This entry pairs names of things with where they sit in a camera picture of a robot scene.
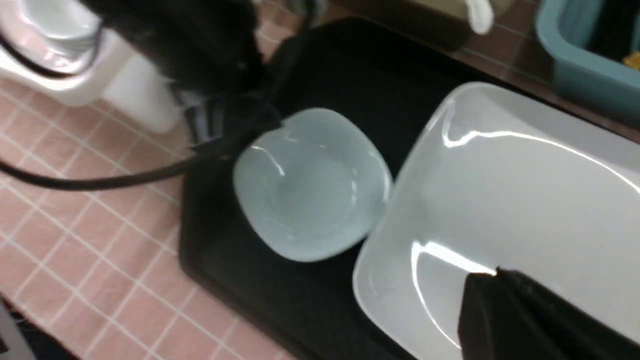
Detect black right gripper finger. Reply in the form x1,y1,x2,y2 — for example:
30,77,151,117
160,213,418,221
457,269,640,360

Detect large white square plate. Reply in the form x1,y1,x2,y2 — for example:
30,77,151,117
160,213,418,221
353,82,640,360

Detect small grey-white bowl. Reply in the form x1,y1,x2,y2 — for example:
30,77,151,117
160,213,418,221
232,108,393,263

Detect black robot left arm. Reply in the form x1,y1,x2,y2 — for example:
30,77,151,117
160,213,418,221
81,0,281,149

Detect blue chopstick bin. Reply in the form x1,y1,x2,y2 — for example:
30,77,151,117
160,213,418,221
535,0,640,128

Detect olive green spoon bin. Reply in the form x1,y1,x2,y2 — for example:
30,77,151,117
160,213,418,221
330,0,514,51

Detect white spoon with red label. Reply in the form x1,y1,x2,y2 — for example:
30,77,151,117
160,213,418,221
464,0,495,35

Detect pink checkered tablecloth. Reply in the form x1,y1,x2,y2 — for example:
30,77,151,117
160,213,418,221
1,0,639,360

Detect large white plastic tub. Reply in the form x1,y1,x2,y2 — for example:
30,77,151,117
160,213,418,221
1,0,182,133

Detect stack of small white bowls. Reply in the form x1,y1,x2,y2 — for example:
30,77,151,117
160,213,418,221
17,0,105,73

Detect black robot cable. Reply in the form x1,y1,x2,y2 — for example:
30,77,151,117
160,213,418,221
0,135,236,192

